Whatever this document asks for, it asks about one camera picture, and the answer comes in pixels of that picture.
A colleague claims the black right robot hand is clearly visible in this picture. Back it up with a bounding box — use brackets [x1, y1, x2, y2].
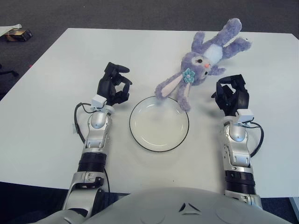
[211, 74, 250, 116]

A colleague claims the white paper sheet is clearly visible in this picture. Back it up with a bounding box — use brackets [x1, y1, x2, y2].
[0, 23, 23, 37]

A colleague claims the white table leg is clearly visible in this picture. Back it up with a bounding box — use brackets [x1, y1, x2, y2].
[289, 196, 299, 224]

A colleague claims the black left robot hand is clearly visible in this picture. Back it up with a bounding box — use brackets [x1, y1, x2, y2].
[97, 62, 133, 105]

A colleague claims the grey robot torso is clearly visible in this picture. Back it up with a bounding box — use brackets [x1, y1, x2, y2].
[44, 186, 299, 224]

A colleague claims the white plate with black rim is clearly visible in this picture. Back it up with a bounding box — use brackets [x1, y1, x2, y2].
[129, 95, 190, 154]

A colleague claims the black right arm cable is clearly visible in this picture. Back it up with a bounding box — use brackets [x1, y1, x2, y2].
[245, 121, 265, 159]

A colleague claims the brown and black box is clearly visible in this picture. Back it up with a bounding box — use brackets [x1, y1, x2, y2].
[5, 28, 33, 42]

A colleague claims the purple plush bunny doll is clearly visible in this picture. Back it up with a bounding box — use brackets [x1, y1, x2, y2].
[155, 17, 253, 112]

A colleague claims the black chair base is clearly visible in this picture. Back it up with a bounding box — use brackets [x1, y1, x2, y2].
[0, 63, 19, 77]

